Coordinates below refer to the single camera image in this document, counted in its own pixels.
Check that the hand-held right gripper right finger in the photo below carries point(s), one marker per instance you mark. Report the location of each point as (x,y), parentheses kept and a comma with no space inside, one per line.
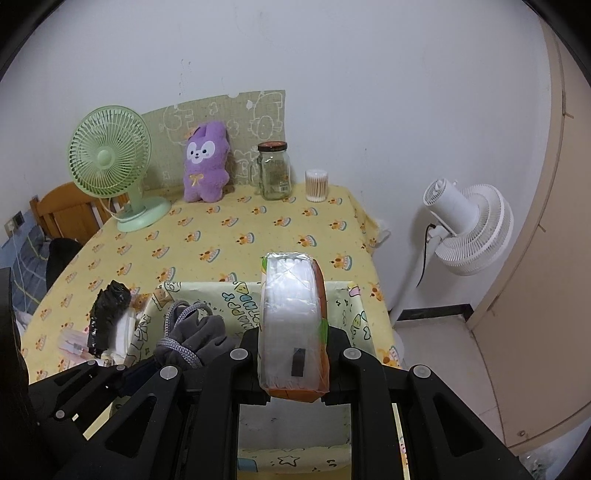
(339,369)

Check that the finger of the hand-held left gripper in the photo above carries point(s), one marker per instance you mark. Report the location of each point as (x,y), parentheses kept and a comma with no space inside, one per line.
(69,392)

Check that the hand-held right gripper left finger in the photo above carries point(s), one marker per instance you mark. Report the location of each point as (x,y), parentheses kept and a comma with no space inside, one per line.
(249,365)

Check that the yellow printed storage box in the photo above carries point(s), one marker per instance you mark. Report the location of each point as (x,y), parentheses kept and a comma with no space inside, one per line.
(364,314)

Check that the clear cotton pad packet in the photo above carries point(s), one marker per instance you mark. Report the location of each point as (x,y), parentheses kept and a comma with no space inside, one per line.
(288,314)

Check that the white tissue pack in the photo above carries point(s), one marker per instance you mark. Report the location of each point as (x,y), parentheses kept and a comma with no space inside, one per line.
(123,332)

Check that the black bundle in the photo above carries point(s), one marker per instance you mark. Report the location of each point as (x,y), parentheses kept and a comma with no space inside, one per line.
(108,314)

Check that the black cloth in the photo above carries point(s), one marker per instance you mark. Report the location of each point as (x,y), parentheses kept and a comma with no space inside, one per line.
(62,263)

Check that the blue plaid pillow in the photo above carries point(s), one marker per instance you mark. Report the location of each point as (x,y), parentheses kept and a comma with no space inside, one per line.
(23,263)

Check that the yellow printed tablecloth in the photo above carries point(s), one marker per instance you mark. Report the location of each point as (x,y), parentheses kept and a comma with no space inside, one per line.
(231,230)

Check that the wooden headboard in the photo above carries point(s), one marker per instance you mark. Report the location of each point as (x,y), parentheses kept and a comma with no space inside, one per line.
(60,207)

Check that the cotton swab container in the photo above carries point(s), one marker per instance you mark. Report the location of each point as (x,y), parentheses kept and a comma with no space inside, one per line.
(317,184)

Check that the glass jar with lid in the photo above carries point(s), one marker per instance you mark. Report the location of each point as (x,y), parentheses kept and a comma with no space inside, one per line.
(274,175)

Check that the purple plush toy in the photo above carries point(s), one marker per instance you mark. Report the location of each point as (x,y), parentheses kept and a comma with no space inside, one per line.
(205,175)

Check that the white standing fan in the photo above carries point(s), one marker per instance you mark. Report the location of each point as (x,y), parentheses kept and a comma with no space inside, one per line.
(480,230)

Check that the beige door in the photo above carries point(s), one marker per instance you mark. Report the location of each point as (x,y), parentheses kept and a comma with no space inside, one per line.
(545,277)

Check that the green desk fan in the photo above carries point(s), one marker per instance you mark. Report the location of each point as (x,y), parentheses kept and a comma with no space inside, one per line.
(108,157)

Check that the green printed mat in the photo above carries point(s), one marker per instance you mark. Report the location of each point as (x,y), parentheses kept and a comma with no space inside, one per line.
(258,115)

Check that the wall socket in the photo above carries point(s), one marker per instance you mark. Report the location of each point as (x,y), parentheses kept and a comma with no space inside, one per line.
(14,222)

